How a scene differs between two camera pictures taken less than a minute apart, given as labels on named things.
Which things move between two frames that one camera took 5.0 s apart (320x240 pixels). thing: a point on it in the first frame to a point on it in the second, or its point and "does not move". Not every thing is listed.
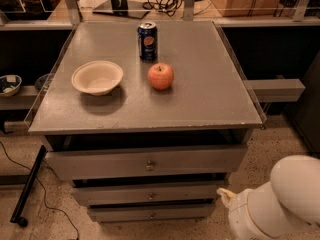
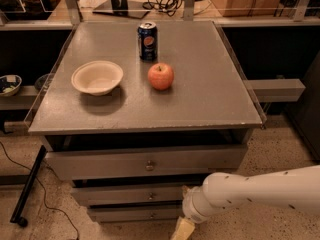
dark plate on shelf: (41, 82) does not move
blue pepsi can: (148, 41) does not move
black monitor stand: (118, 3) does not move
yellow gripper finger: (225, 195) to (185, 189)
